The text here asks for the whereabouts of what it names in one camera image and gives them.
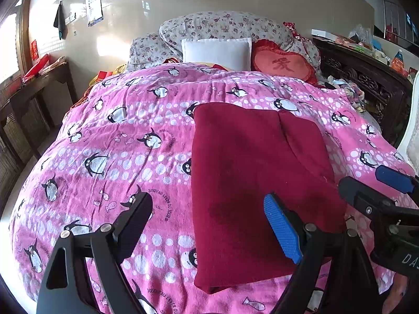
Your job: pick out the dark carved wooden headboard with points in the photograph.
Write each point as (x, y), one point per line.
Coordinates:
(387, 93)

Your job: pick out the white pillow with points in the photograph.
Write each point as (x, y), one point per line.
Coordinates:
(233, 54)

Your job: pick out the metal stair railing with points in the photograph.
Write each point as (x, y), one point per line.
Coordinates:
(398, 27)

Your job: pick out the dark cloth on wall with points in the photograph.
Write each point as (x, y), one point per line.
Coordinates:
(59, 22)

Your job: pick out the pink penguin blanket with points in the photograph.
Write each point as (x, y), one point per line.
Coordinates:
(134, 131)

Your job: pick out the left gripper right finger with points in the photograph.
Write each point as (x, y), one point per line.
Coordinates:
(331, 268)

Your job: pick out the wall calendar poster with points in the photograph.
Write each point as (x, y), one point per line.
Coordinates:
(94, 12)

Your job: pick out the dark wooden side table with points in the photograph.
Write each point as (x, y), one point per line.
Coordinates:
(17, 106)

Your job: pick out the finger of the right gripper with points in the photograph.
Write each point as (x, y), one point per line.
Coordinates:
(399, 181)
(374, 205)

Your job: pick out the red heart cushion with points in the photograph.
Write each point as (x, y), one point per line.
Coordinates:
(267, 57)

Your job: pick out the white upholstered chair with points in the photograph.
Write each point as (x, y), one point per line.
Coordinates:
(408, 147)

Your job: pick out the floral quilt bundle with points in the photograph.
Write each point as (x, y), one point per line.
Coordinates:
(153, 49)

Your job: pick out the dark red sweater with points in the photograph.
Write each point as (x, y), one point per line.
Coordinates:
(238, 157)

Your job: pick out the colourful clothes pile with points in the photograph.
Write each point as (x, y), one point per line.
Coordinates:
(354, 94)

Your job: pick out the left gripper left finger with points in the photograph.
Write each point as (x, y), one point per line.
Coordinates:
(66, 286)

